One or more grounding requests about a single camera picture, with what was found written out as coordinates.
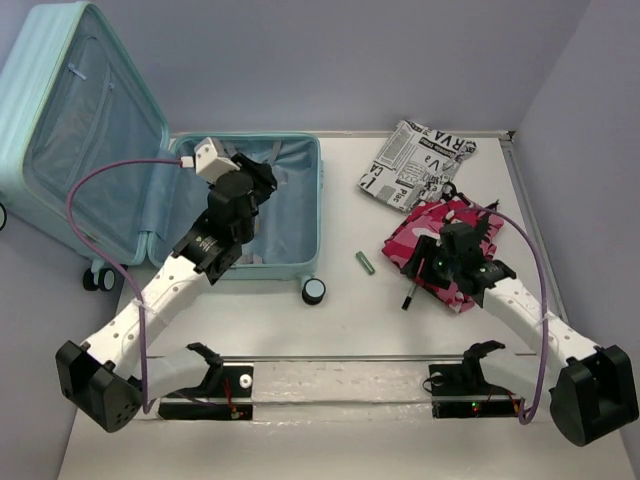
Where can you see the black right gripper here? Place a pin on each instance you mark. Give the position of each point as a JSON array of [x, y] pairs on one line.
[[426, 248]]

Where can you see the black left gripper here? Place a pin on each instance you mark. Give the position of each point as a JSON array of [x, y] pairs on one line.
[[263, 174]]

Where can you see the pink camouflage garment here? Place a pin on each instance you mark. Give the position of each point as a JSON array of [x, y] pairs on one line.
[[429, 219]]

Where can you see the green tube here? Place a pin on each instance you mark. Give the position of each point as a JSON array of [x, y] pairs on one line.
[[365, 262]]

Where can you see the newspaper print cloth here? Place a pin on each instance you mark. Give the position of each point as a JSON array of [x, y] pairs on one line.
[[414, 164]]

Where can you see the light blue suitcase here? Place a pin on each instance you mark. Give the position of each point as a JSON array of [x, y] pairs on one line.
[[87, 158]]

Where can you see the clear bottle black cap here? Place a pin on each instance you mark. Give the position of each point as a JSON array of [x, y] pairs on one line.
[[411, 292]]

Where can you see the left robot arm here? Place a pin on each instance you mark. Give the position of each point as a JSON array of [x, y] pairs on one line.
[[109, 376]]

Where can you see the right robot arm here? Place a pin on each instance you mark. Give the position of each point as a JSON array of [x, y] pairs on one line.
[[588, 389]]

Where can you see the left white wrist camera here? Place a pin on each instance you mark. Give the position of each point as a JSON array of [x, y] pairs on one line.
[[210, 157]]

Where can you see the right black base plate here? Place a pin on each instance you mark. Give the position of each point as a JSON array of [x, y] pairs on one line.
[[475, 395]]

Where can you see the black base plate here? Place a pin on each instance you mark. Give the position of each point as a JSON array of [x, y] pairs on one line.
[[228, 398], [475, 395]]

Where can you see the metal rail on table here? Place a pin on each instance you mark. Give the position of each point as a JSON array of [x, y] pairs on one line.
[[344, 358]]

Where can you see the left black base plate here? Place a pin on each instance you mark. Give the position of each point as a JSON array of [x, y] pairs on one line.
[[228, 398]]

